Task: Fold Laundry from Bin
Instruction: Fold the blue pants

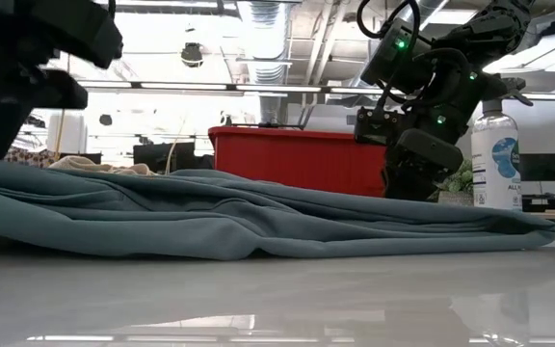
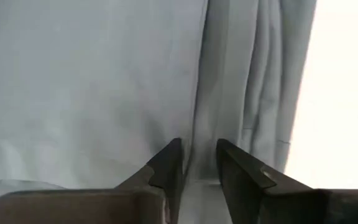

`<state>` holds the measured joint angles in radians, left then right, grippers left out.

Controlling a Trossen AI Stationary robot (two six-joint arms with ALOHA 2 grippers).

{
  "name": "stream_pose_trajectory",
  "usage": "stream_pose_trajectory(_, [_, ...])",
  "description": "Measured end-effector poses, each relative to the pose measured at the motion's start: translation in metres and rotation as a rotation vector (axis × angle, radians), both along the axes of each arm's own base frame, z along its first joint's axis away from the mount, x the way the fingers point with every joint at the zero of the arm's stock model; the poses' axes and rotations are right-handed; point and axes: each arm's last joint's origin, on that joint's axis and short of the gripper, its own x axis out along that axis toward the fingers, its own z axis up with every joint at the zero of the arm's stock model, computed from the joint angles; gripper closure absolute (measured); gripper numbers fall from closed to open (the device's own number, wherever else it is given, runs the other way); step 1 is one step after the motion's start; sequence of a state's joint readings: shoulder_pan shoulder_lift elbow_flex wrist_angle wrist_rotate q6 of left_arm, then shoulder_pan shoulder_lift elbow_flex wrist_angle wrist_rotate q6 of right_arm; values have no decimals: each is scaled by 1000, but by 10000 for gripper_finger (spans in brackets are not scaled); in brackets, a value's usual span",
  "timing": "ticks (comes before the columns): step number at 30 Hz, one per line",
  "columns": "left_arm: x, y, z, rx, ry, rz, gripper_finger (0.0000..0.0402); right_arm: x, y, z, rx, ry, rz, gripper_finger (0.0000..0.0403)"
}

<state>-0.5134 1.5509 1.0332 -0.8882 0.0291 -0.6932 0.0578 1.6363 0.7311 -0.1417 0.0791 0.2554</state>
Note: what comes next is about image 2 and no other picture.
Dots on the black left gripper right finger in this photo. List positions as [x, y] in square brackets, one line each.
[291, 207]

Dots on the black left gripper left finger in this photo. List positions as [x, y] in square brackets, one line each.
[89, 207]

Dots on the teal grey garment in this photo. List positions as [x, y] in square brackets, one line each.
[89, 93]

